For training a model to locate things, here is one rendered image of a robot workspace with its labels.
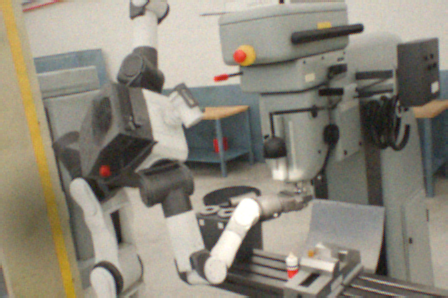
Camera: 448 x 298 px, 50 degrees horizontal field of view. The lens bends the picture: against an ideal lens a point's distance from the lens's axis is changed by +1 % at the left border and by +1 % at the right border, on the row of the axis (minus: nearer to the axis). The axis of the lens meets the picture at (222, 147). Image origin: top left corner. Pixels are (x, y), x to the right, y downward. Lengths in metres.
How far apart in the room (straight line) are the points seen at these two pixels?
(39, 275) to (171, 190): 1.79
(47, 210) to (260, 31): 1.97
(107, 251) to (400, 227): 1.16
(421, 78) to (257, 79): 0.53
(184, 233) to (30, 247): 1.72
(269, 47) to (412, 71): 0.51
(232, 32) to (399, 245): 1.14
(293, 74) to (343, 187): 0.74
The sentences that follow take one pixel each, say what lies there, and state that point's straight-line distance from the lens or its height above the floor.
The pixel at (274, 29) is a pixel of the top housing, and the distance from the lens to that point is 1.39.
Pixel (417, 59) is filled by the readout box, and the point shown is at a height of 1.67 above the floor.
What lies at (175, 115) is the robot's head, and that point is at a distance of 1.50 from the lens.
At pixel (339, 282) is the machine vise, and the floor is 0.95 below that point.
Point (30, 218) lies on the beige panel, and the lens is 2.97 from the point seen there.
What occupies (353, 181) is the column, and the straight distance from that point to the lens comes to 2.04.
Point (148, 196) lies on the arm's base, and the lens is 1.38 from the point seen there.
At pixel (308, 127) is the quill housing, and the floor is 1.50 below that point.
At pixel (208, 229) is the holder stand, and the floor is 1.06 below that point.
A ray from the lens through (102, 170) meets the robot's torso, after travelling 1.51.
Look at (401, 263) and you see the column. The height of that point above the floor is 0.83.
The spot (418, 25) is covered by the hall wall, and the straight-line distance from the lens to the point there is 5.84.
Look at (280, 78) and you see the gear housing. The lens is 1.50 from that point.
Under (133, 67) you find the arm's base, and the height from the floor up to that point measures 1.77.
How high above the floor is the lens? 1.80
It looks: 12 degrees down
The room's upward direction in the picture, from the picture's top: 8 degrees counter-clockwise
